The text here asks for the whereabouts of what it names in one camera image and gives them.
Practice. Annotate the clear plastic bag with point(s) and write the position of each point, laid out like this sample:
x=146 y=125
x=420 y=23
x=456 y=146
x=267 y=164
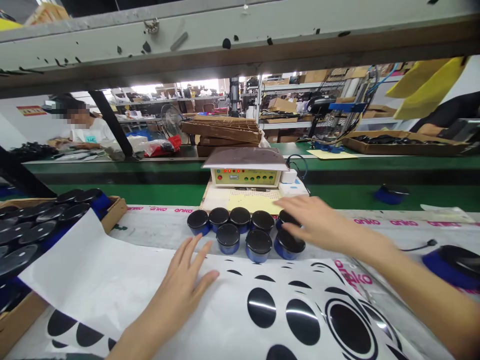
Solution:
x=446 y=213

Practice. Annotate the cream tester box, red lights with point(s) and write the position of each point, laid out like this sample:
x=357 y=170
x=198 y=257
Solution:
x=245 y=178

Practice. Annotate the cardboard box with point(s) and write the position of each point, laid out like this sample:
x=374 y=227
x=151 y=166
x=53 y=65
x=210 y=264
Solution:
x=114 y=215

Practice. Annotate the black desk fan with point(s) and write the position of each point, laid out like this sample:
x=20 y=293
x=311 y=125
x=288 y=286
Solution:
x=170 y=120

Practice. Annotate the group of blue black-topped cylinders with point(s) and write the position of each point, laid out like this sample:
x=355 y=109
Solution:
x=228 y=234

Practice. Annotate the pile of black-topped blue speakers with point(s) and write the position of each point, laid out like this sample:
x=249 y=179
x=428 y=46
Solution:
x=33 y=225

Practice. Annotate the green conveyor belt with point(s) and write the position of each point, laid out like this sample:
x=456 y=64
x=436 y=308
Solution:
x=150 y=183

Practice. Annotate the pale yellow paper sheet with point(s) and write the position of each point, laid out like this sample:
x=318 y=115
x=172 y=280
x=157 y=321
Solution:
x=251 y=204

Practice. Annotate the blue press machine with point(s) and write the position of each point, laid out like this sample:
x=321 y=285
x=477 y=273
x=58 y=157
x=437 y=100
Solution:
x=347 y=108

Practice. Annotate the red plastic bag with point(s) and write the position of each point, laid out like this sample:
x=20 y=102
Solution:
x=165 y=147

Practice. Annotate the grey metal shelf frame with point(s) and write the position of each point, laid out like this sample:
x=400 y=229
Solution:
x=210 y=41

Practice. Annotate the blue round speaker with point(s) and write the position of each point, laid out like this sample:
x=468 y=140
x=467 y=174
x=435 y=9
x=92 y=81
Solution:
x=392 y=194
x=455 y=264

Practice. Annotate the yellow hanging bag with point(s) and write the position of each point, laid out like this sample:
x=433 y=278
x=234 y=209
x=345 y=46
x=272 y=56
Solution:
x=427 y=86

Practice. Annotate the person's right fingers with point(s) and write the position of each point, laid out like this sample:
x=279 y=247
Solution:
x=300 y=210

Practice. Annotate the cardboard tray of black parts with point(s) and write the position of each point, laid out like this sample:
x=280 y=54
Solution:
x=401 y=144

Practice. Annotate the stack of cardboard divider trays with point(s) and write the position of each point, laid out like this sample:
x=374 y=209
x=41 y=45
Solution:
x=221 y=133

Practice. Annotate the white power adapter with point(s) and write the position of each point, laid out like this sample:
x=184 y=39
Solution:
x=289 y=177

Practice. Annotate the person's left hand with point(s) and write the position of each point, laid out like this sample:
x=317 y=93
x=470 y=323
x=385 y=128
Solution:
x=183 y=279

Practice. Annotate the brown board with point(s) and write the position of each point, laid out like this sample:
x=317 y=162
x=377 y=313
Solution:
x=245 y=157

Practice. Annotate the person's right hand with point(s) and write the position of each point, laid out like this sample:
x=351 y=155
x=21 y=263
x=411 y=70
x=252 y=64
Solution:
x=333 y=225

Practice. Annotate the white sheet of black stickers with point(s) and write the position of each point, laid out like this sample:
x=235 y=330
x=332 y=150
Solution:
x=240 y=300

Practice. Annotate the background storage shelves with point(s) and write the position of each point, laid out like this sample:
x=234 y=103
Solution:
x=285 y=97

